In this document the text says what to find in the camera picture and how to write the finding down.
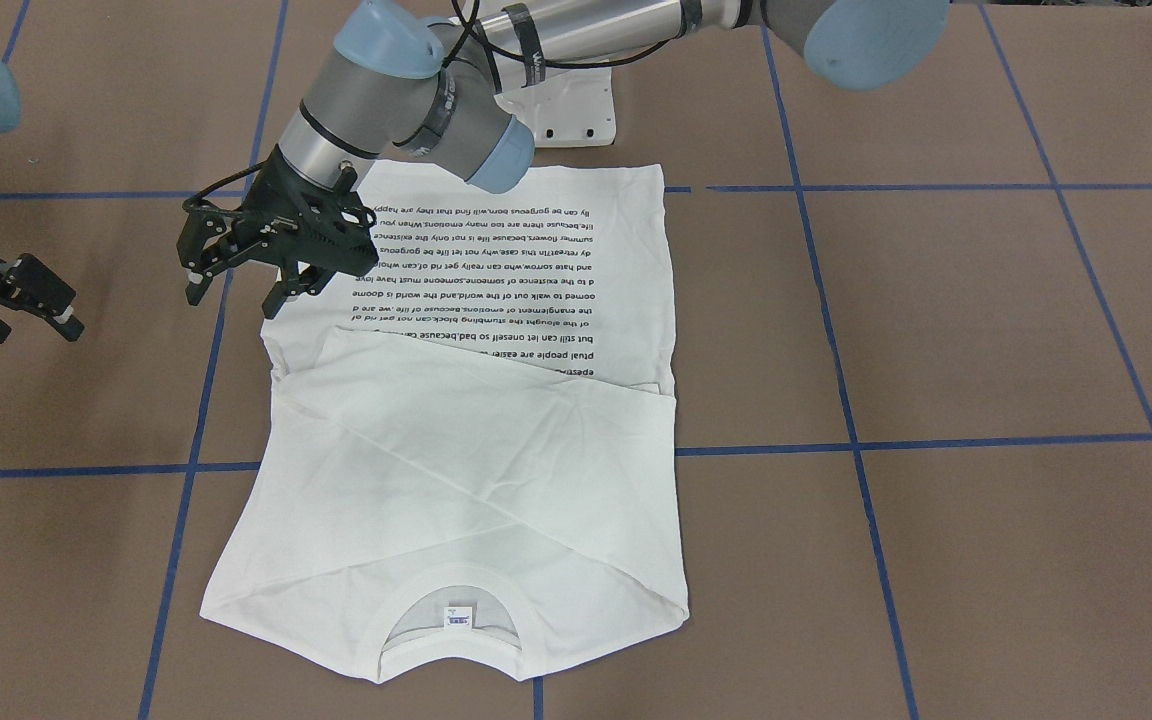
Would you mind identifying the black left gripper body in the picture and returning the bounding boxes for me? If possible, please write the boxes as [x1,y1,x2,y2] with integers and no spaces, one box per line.
[176,150,379,291]

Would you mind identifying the white long-sleeve printed shirt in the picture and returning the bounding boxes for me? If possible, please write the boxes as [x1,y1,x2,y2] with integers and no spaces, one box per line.
[200,161,690,683]

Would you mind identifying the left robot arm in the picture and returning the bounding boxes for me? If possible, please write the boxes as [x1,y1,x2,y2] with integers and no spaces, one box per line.
[175,1,948,319]

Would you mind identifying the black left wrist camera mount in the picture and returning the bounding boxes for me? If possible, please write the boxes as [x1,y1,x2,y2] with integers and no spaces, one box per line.
[278,161,379,279]

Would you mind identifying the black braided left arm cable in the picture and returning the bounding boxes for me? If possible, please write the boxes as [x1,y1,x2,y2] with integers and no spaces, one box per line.
[191,0,657,217]

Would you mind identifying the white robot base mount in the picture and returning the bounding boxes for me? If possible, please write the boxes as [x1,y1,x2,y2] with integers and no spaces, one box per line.
[446,15,617,150]

